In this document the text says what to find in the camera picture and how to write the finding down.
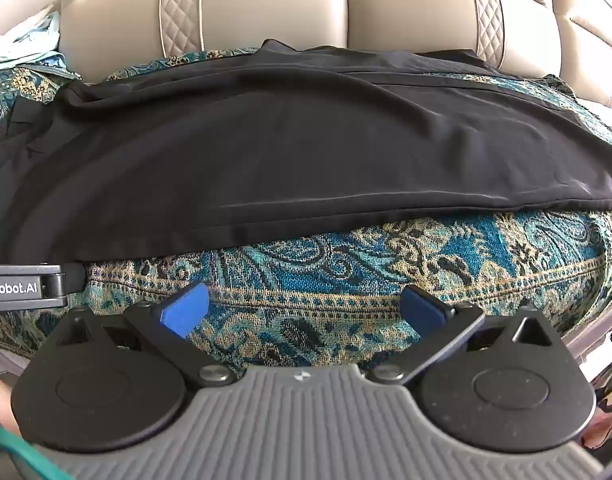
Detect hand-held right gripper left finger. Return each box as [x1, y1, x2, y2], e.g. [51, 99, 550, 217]
[56, 281, 237, 389]

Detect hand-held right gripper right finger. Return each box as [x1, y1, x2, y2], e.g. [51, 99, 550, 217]
[365, 284, 562, 389]

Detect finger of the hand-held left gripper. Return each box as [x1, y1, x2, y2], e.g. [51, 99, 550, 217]
[60, 262, 89, 295]

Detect black pants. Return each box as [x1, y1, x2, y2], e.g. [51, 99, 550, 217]
[0, 38, 612, 266]

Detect teal paisley blanket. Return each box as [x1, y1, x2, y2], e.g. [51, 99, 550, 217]
[0, 48, 612, 367]

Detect person's patterned clothing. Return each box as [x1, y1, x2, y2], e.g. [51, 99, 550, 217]
[583, 355, 612, 453]

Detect light blue cloth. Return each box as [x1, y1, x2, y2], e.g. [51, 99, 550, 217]
[0, 9, 84, 82]

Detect beige leather headboard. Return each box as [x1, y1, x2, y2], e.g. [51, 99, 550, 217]
[58, 0, 612, 111]

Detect green cord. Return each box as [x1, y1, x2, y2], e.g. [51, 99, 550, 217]
[0, 425, 74, 480]

